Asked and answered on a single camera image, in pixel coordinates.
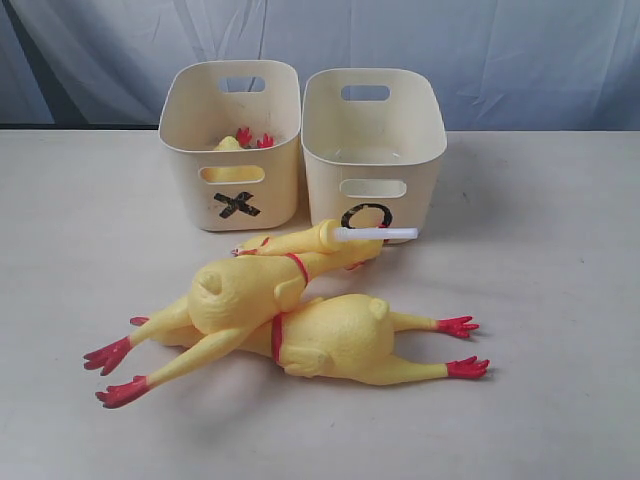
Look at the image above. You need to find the yellow rubber chicken upper left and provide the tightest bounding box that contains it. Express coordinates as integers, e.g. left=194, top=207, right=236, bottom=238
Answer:
left=83, top=239, right=386, bottom=377

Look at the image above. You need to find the yellow chicken neck white tube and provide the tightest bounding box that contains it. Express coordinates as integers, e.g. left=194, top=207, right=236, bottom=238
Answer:
left=232, top=219, right=419, bottom=259

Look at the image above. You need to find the cream bin marked O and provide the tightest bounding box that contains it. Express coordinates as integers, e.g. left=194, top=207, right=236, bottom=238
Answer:
left=301, top=68, right=447, bottom=230

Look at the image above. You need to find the cream bin marked X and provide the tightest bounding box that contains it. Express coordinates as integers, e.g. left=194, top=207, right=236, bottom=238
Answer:
left=158, top=60, right=301, bottom=231

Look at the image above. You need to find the yellow rubber chicken lower right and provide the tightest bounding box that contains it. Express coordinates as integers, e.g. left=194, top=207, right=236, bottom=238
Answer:
left=95, top=293, right=491, bottom=410

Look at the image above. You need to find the headless yellow rubber chicken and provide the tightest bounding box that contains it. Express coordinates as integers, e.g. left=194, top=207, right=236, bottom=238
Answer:
left=201, top=126, right=275, bottom=184

